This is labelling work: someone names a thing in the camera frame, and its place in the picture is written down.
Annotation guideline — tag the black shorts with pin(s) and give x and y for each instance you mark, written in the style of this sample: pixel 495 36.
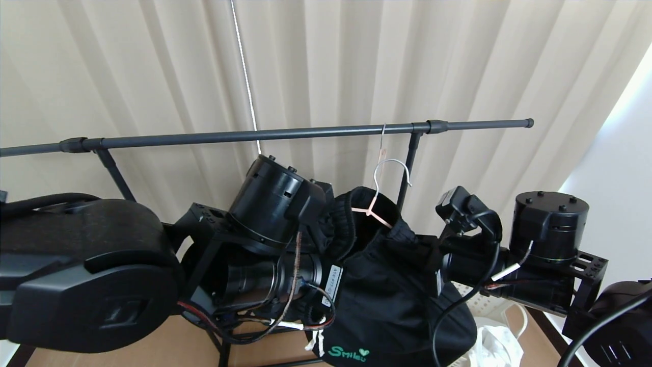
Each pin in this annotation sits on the black shorts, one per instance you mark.
pixel 387 285

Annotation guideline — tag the white garment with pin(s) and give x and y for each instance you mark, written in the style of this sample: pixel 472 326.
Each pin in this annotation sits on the white garment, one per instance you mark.
pixel 494 346

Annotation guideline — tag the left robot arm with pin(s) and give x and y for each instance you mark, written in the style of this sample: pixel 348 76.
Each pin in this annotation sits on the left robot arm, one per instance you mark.
pixel 76 275

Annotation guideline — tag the pink clothes hanger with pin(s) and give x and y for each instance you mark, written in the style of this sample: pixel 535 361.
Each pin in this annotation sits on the pink clothes hanger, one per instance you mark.
pixel 383 153
pixel 382 220

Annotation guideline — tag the black clothes rack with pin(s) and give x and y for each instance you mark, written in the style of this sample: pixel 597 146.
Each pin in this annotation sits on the black clothes rack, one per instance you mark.
pixel 204 137

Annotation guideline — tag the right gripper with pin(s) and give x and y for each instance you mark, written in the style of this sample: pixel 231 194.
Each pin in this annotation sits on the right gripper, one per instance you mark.
pixel 473 265

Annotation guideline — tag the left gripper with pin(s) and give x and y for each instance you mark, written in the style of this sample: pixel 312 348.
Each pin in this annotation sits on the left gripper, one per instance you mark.
pixel 254 280

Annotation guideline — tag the white laundry basket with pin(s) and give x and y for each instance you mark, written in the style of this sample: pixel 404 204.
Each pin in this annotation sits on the white laundry basket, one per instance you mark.
pixel 484 306

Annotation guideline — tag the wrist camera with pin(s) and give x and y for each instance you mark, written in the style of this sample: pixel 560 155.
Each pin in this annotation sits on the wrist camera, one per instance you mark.
pixel 318 201
pixel 463 204

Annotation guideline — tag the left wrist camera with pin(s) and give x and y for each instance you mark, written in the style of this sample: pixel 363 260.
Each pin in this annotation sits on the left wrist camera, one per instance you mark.
pixel 318 201

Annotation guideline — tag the beige curtain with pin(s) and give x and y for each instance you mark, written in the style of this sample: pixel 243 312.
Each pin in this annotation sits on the beige curtain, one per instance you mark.
pixel 153 61

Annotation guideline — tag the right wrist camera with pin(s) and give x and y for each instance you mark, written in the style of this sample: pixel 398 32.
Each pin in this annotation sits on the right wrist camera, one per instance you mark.
pixel 463 204

